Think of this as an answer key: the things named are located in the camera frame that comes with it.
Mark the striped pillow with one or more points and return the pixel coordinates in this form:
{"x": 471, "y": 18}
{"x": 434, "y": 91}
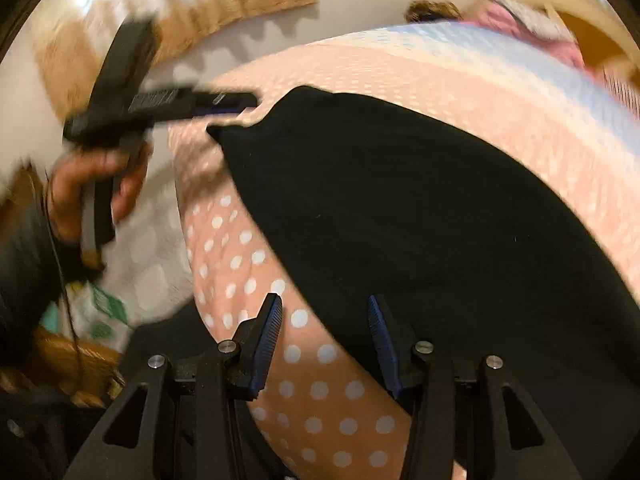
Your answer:
{"x": 625, "y": 92}

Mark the pink polka dot bedsheet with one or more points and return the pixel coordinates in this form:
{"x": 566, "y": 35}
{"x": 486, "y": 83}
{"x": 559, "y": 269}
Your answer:
{"x": 320, "y": 410}

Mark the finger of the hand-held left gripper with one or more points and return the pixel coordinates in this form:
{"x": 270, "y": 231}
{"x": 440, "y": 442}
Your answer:
{"x": 225, "y": 101}

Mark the cream wooden headboard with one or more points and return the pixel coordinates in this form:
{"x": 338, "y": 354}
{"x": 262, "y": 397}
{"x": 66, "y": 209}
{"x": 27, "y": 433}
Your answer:
{"x": 595, "y": 15}

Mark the pink folded blanket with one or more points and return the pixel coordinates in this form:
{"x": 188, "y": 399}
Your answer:
{"x": 500, "y": 22}

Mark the person's left forearm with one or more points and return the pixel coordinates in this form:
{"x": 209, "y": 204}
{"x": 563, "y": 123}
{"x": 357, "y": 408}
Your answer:
{"x": 25, "y": 270}

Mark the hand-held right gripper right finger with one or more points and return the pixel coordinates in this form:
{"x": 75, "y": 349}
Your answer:
{"x": 382, "y": 340}

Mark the person's left hand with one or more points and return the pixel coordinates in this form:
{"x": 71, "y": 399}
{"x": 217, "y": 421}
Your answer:
{"x": 70, "y": 195}

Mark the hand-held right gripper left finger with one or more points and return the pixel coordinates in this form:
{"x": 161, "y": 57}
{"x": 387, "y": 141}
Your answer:
{"x": 267, "y": 340}

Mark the grey patterned pillow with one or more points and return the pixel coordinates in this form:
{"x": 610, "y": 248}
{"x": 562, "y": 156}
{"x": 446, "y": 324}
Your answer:
{"x": 535, "y": 17}

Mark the white quilted floor mat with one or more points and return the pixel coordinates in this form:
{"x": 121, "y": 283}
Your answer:
{"x": 150, "y": 270}

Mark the black pants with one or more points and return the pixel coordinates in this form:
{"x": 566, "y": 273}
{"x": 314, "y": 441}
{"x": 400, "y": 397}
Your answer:
{"x": 400, "y": 200}

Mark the wicker basket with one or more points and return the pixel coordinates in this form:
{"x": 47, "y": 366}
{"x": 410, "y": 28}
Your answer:
{"x": 55, "y": 365}

